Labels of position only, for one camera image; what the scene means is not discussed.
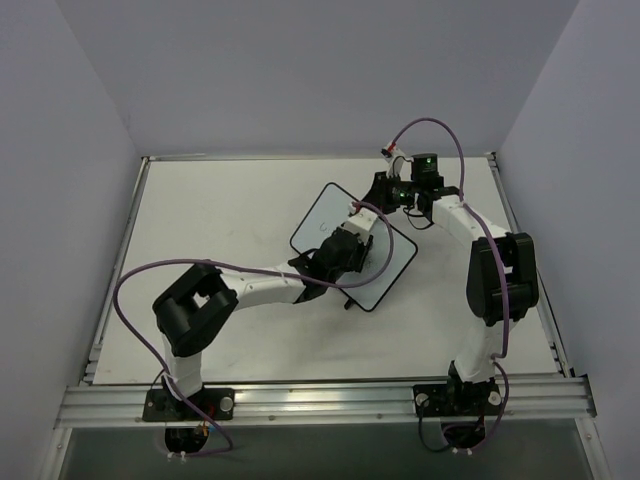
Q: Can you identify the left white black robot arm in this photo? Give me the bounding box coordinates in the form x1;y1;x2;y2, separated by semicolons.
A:
152;227;373;419

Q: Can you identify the aluminium rail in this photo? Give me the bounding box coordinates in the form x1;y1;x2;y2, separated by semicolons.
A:
56;375;596;428
79;156;151;386
486;152;575;378

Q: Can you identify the aluminium front rail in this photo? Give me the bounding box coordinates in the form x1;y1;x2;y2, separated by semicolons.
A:
56;375;596;428

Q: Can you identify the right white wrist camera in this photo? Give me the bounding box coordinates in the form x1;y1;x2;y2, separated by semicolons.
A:
381;143;413;178

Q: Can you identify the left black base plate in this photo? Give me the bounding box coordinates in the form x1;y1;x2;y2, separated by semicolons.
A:
142;384;236;422

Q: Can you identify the aluminium left side rail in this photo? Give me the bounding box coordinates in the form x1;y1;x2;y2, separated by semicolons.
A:
79;156;151;386

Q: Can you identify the aluminium right side rail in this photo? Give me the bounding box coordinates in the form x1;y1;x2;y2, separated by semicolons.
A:
486;152;575;378

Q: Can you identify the small black-framed whiteboard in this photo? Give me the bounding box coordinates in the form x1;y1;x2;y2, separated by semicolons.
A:
289;182;418;312

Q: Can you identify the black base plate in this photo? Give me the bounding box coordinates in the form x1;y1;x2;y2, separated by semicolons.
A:
142;384;236;422
412;379;502;418

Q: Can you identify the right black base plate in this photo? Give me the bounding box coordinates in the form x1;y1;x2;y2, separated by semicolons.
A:
412;379;502;418

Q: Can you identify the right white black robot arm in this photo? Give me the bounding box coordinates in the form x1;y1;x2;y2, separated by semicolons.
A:
364;147;539;413

